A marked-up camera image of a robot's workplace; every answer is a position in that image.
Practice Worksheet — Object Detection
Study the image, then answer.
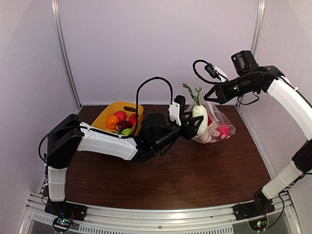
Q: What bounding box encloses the circuit board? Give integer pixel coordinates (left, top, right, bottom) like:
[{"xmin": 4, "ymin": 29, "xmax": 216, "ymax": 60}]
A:
[
  {"xmin": 52, "ymin": 217, "xmax": 73, "ymax": 232},
  {"xmin": 248, "ymin": 218, "xmax": 268, "ymax": 232}
]

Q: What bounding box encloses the left aluminium frame post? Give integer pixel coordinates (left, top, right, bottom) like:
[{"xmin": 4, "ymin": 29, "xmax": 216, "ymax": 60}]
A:
[{"xmin": 51, "ymin": 0, "xmax": 81, "ymax": 107}]

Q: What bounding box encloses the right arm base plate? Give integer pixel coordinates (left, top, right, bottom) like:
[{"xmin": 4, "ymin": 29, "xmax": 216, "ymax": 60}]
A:
[{"xmin": 233, "ymin": 201, "xmax": 275, "ymax": 221}]

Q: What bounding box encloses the front aluminium rail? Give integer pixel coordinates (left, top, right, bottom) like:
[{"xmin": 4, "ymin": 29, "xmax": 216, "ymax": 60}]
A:
[{"xmin": 19, "ymin": 192, "xmax": 300, "ymax": 234}]

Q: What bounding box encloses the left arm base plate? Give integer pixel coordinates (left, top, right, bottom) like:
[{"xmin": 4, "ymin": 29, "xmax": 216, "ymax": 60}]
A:
[{"xmin": 44, "ymin": 200, "xmax": 87, "ymax": 221}]

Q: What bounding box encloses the dark purple plush fruit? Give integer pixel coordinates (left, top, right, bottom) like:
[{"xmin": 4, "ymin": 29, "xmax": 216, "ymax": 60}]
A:
[{"xmin": 115, "ymin": 120, "xmax": 132, "ymax": 132}]

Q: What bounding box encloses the left circuit board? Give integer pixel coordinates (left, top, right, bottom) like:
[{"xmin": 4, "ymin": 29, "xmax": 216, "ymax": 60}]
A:
[{"xmin": 52, "ymin": 217, "xmax": 73, "ymax": 232}]

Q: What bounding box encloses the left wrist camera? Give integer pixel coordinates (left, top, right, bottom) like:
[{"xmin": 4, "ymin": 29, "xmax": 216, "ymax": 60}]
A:
[{"xmin": 168, "ymin": 95, "xmax": 186, "ymax": 126}]

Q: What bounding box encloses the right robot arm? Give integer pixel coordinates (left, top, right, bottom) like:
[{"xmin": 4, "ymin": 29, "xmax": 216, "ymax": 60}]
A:
[{"xmin": 204, "ymin": 50, "xmax": 312, "ymax": 215}]

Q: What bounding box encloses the yellow plastic basket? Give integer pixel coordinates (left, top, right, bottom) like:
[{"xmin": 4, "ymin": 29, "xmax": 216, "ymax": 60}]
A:
[{"xmin": 91, "ymin": 101, "xmax": 144, "ymax": 136}]

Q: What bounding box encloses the right circuit board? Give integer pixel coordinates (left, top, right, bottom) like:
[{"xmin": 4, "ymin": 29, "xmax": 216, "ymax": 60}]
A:
[{"xmin": 248, "ymin": 218, "xmax": 268, "ymax": 232}]

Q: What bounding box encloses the red plush tomato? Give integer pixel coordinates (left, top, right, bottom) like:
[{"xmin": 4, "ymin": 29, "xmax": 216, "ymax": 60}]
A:
[{"xmin": 128, "ymin": 114, "xmax": 140, "ymax": 127}]

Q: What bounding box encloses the right black cable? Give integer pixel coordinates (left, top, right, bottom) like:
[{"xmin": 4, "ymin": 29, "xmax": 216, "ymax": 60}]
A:
[{"xmin": 192, "ymin": 59, "xmax": 215, "ymax": 85}]

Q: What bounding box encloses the black cable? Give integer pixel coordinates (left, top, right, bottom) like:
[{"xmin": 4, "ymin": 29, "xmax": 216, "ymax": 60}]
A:
[
  {"xmin": 135, "ymin": 77, "xmax": 174, "ymax": 117},
  {"xmin": 192, "ymin": 59, "xmax": 215, "ymax": 85}
]

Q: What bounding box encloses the orange plush fruit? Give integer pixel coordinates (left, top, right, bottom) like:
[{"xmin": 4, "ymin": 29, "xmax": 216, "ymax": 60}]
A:
[{"xmin": 106, "ymin": 115, "xmax": 120, "ymax": 130}]

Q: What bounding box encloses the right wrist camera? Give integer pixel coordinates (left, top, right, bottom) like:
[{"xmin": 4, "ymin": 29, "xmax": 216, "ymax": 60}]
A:
[{"xmin": 204, "ymin": 63, "xmax": 228, "ymax": 82}]

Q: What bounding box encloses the right aluminium frame post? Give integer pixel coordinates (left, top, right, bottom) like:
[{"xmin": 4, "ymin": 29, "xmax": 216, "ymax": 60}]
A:
[{"xmin": 251, "ymin": 0, "xmax": 266, "ymax": 56}]

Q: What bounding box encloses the left black cable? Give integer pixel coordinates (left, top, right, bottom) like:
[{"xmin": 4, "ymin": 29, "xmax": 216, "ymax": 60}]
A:
[{"xmin": 135, "ymin": 77, "xmax": 174, "ymax": 117}]

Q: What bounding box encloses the clear zip top bag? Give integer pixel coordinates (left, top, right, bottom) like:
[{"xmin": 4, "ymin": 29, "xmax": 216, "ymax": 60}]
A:
[{"xmin": 186, "ymin": 101, "xmax": 236, "ymax": 144}]

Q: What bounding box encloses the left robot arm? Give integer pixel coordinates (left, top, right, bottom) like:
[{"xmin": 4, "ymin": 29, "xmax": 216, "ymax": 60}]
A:
[{"xmin": 41, "ymin": 112, "xmax": 204, "ymax": 216}]

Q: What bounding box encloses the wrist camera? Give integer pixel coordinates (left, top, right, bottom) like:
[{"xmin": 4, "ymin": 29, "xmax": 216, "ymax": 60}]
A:
[
  {"xmin": 204, "ymin": 63, "xmax": 228, "ymax": 82},
  {"xmin": 168, "ymin": 95, "xmax": 186, "ymax": 126}
]

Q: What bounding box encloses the small red plush fruit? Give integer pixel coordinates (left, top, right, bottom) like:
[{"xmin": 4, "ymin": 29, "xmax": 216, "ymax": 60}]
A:
[{"xmin": 114, "ymin": 111, "xmax": 127, "ymax": 121}]

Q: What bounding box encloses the green plush vegetable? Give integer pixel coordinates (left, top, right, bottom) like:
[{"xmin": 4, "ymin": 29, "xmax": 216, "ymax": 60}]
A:
[{"xmin": 121, "ymin": 128, "xmax": 131, "ymax": 136}]

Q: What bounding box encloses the white plush daikon radish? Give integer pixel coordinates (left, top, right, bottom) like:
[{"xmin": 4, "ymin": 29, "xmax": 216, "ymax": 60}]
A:
[{"xmin": 182, "ymin": 83, "xmax": 208, "ymax": 136}]

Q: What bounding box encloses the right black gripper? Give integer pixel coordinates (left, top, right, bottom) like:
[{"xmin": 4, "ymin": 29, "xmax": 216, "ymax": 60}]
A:
[{"xmin": 205, "ymin": 74, "xmax": 259, "ymax": 104}]

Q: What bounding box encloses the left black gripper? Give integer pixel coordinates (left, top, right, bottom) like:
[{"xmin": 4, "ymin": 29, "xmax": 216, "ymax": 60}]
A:
[{"xmin": 154, "ymin": 111, "xmax": 204, "ymax": 151}]

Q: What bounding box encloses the aluminium frame post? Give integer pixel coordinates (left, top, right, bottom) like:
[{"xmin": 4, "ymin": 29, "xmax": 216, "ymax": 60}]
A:
[
  {"xmin": 51, "ymin": 0, "xmax": 81, "ymax": 107},
  {"xmin": 251, "ymin": 0, "xmax": 266, "ymax": 56}
]

